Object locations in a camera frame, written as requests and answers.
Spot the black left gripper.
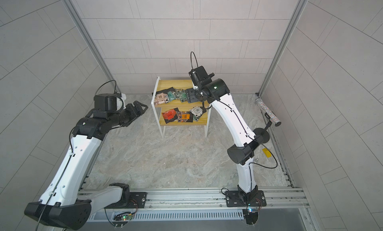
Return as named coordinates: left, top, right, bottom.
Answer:
left=108, top=100, right=150, bottom=127

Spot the green label tea bag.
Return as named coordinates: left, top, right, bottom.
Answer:
left=177, top=89, right=187, bottom=102

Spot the teal label tea bag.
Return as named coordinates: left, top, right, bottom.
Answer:
left=165, top=87, right=177, bottom=102

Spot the pink label tea bag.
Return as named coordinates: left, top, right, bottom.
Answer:
left=154, top=92, right=170, bottom=106

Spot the floral pattern tea bag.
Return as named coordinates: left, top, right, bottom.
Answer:
left=175, top=89, right=185, bottom=100

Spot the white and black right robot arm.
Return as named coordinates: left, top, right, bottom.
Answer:
left=191, top=76, right=265, bottom=208

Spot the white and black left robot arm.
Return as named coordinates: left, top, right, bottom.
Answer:
left=24, top=101, right=148, bottom=230

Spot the orange label tea bag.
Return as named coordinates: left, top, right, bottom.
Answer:
left=176, top=111, right=193, bottom=122

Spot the red label tea bag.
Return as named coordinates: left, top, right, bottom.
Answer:
left=162, top=108, right=179, bottom=124

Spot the patterned tube on black stand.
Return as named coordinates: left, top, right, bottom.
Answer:
left=253, top=98, right=281, bottom=144

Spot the yellow block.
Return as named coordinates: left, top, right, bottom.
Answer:
left=262, top=148, right=272, bottom=158

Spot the left circuit board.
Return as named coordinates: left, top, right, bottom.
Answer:
left=112, top=212, right=135, bottom=229

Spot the circuit board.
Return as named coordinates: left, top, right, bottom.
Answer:
left=242, top=209, right=259, bottom=226
left=112, top=212, right=135, bottom=229

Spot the right circuit board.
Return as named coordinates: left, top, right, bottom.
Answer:
left=242, top=209, right=259, bottom=226

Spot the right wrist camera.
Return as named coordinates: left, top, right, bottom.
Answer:
left=189, top=66, right=214, bottom=89

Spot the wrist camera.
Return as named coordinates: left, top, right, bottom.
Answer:
left=189, top=66, right=214, bottom=89
left=94, top=93, right=125, bottom=113

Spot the wooden two-tier shelf white frame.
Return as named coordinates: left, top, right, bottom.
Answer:
left=151, top=77, right=211, bottom=138

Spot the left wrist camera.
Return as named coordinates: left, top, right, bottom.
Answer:
left=94, top=93, right=125, bottom=113

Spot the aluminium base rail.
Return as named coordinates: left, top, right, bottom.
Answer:
left=74, top=186, right=309, bottom=213

